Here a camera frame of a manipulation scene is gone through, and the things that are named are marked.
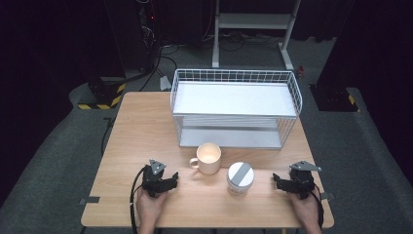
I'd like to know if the white metal stand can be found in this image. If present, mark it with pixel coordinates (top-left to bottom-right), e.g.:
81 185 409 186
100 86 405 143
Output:
211 0 302 71

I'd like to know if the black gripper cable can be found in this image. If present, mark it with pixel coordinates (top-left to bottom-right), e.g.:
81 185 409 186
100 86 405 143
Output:
129 165 148 234
310 183 325 229

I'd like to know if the white wire shelf rack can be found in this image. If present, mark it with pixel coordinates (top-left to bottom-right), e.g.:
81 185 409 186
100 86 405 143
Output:
169 68 304 150

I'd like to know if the bundle of floor cables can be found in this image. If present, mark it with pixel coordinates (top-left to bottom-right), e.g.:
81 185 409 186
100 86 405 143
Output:
201 30 284 53

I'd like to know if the cream ceramic mug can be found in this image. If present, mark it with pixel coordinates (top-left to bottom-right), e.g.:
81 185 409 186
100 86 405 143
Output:
189 141 223 176

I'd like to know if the black base with yellow mark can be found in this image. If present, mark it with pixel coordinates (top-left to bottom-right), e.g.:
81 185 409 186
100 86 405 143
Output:
309 83 360 113

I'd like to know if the small grey floor box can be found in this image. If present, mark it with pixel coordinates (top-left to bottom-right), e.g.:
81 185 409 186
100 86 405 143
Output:
159 75 172 92

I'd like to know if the black cable beside table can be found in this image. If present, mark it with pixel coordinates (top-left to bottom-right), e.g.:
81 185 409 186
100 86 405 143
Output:
100 116 117 157

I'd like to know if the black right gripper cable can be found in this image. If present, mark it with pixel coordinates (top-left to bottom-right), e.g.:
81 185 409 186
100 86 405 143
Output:
310 183 325 229

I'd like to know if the black stand with hazard-striped base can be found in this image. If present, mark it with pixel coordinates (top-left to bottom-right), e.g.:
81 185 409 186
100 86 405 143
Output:
77 75 127 111

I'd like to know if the black floor cable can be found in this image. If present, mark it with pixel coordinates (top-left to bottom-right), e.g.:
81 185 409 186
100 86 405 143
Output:
138 43 180 93

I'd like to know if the person's right hand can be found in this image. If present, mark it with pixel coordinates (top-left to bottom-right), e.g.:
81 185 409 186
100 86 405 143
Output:
287 190 321 226

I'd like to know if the black equipment rack with wires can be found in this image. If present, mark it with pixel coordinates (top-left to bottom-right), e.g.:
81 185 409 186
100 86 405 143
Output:
133 0 161 73

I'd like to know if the person's left hand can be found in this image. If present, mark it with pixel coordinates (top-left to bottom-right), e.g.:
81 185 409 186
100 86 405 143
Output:
135 187 169 226

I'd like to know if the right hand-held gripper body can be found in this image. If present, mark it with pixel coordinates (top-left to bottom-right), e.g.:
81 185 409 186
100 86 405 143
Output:
288 160 322 200

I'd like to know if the silver lidded jar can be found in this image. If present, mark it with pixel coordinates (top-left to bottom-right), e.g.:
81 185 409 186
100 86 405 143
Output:
226 161 255 198

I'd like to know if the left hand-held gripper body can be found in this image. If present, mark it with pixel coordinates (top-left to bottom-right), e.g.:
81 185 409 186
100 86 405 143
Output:
141 159 170 199

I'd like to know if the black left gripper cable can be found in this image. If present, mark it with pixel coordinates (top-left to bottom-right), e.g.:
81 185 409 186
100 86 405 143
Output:
129 165 148 234

